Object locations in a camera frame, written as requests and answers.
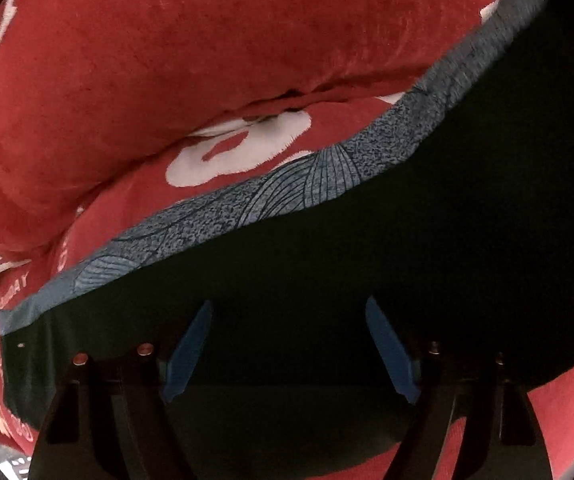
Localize black pants with grey waistband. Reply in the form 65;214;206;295
2;0;574;479

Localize red bedspread with white characters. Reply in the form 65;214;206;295
0;91;574;480

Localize red folded quilt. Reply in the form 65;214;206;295
0;0;498;260

